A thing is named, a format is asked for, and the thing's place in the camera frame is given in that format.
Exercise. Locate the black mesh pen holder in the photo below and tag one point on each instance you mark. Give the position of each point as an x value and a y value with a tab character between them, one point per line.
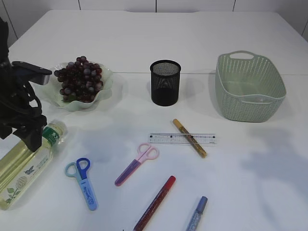
165	82

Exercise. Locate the clear plastic sheet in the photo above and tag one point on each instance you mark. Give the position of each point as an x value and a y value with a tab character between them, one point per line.
256	99

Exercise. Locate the gold glitter pen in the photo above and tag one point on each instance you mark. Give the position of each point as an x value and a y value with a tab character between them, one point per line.
190	142

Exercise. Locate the pink purple scissors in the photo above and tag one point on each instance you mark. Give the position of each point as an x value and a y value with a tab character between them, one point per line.
145	152

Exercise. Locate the green wavy glass plate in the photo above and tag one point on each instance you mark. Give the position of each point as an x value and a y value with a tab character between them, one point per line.
51	92

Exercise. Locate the green plastic woven basket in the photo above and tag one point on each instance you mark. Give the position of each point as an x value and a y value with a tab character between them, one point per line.
239	77

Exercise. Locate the clear plastic ruler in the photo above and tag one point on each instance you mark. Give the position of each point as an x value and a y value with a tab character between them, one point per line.
181	138

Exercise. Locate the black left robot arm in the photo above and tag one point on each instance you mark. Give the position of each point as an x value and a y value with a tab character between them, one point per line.
6	70

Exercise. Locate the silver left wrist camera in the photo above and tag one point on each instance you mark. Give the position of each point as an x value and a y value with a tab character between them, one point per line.
31	73

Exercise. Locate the blue glitter pen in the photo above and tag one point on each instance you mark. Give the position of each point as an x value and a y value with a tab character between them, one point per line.
196	217

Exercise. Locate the blue scissors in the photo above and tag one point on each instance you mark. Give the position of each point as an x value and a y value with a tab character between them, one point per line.
78	170

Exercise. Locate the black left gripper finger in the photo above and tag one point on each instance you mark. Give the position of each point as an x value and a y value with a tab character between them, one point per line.
31	136

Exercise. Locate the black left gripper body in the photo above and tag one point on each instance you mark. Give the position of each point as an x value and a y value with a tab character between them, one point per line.
20	111

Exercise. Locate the red glitter pen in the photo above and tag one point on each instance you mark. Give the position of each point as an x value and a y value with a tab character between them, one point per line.
141	224

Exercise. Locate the purple grape bunch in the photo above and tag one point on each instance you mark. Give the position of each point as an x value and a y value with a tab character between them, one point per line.
81	80

